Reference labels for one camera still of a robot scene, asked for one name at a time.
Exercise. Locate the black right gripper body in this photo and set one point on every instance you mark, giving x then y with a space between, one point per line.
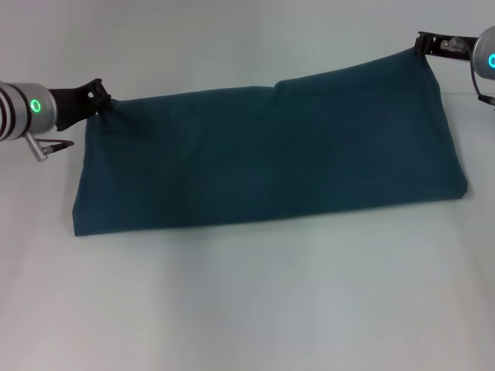
444 46

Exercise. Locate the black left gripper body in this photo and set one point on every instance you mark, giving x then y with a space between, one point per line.
73 104

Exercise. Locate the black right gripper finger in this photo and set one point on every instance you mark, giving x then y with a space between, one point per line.
419 45

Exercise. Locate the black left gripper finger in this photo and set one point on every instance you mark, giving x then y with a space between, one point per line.
106 103

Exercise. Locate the blue t-shirt with FREE print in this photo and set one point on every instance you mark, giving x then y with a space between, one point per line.
270 154

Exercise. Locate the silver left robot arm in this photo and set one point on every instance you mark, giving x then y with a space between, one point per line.
23 110

